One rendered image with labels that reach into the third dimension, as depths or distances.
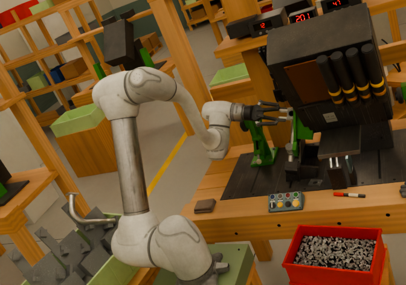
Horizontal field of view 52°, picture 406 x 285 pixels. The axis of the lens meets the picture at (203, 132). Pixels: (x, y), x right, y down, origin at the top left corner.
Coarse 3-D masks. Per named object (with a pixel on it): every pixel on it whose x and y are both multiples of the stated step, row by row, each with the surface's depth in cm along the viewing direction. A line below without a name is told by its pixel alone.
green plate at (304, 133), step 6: (294, 114) 178; (294, 120) 179; (294, 126) 181; (300, 126) 181; (294, 132) 182; (300, 132) 183; (306, 132) 182; (312, 132) 181; (294, 138) 184; (300, 138) 184; (306, 138) 183; (312, 138) 182
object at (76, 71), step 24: (48, 0) 648; (0, 24) 712; (24, 24) 671; (96, 24) 686; (0, 48) 774; (48, 48) 706; (96, 48) 658; (48, 72) 714; (72, 72) 707; (48, 120) 771
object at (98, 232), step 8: (64, 208) 206; (96, 208) 217; (80, 216) 210; (88, 216) 213; (96, 216) 216; (104, 216) 218; (88, 232) 210; (96, 232) 212; (104, 232) 215; (112, 232) 212; (104, 240) 209; (104, 248) 212
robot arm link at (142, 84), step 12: (132, 72) 148; (144, 72) 147; (156, 72) 151; (132, 84) 147; (144, 84) 147; (156, 84) 149; (168, 84) 154; (132, 96) 153; (144, 96) 152; (156, 96) 153; (168, 96) 157
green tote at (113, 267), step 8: (112, 216) 221; (120, 216) 217; (80, 232) 221; (88, 240) 224; (112, 256) 186; (104, 264) 183; (112, 264) 186; (120, 264) 190; (104, 272) 182; (112, 272) 186; (120, 272) 190; (128, 272) 193; (136, 272) 197; (96, 280) 178; (104, 280) 182; (112, 280) 186; (120, 280) 189; (128, 280) 193
